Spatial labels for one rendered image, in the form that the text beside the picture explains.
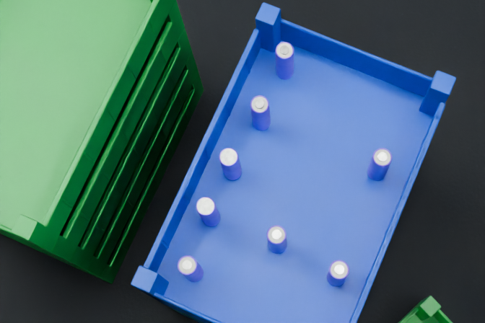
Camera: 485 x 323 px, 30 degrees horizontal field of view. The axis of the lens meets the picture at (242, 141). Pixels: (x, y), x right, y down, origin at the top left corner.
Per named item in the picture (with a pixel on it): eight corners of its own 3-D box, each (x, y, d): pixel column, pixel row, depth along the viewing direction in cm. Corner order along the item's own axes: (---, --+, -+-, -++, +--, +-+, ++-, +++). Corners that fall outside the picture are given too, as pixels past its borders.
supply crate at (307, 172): (264, 31, 96) (261, 0, 88) (444, 102, 93) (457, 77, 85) (142, 292, 90) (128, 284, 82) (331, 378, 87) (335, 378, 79)
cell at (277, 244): (273, 232, 90) (271, 221, 84) (289, 239, 90) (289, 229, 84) (265, 249, 90) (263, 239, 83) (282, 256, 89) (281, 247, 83)
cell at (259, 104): (257, 110, 93) (254, 91, 87) (273, 117, 93) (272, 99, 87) (250, 126, 93) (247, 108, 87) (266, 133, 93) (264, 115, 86)
